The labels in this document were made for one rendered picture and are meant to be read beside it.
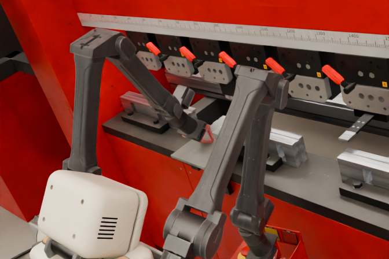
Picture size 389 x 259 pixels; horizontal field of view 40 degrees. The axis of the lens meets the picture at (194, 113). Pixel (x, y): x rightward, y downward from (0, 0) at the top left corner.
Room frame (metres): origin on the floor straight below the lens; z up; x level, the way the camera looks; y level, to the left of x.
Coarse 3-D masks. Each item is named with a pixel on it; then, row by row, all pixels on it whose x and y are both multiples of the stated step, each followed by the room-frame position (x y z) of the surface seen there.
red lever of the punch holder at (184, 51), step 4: (180, 48) 1.75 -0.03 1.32; (184, 48) 1.75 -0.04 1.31; (184, 52) 1.74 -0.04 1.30; (188, 52) 1.74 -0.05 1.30; (188, 56) 1.72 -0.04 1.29; (192, 56) 1.72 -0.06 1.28; (192, 60) 1.72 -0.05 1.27; (196, 60) 1.71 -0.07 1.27; (200, 60) 1.71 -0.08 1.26; (196, 64) 1.69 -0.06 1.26; (200, 64) 1.70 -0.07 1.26
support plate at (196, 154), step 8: (216, 128) 1.69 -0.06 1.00; (208, 136) 1.66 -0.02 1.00; (192, 144) 1.64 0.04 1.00; (200, 144) 1.62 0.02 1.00; (208, 144) 1.61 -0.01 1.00; (176, 152) 1.63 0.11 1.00; (184, 152) 1.61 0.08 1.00; (192, 152) 1.59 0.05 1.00; (200, 152) 1.57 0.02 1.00; (208, 152) 1.56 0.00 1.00; (184, 160) 1.56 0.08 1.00; (192, 160) 1.54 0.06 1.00; (200, 160) 1.52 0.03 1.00; (200, 168) 1.49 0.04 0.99
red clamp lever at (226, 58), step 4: (224, 52) 1.59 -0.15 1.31; (220, 56) 1.58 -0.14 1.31; (224, 56) 1.57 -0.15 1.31; (228, 56) 1.58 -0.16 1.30; (224, 60) 1.57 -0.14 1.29; (228, 60) 1.56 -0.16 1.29; (232, 60) 1.56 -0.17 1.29; (228, 64) 1.56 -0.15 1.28; (232, 64) 1.55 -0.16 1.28; (236, 64) 1.56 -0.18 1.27
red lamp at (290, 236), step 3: (282, 231) 1.25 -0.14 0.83; (282, 234) 1.26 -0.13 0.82; (285, 234) 1.25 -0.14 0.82; (288, 234) 1.24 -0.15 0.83; (291, 234) 1.23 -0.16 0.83; (294, 234) 1.23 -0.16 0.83; (285, 237) 1.25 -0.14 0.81; (288, 237) 1.24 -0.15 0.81; (291, 237) 1.24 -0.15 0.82; (294, 237) 1.23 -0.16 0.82; (285, 240) 1.25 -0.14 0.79; (288, 240) 1.25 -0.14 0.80; (291, 240) 1.24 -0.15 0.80; (294, 240) 1.23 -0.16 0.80; (294, 243) 1.23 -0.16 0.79; (297, 243) 1.23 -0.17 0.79
